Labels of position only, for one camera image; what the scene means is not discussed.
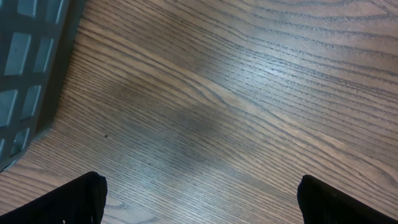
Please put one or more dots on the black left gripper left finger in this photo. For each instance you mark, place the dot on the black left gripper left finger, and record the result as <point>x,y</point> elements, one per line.
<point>82,200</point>

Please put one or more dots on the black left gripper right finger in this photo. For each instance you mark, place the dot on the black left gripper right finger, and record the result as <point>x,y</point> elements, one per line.
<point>321,203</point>

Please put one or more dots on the grey plastic shopping basket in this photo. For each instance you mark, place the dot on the grey plastic shopping basket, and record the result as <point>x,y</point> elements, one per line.
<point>37,40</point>

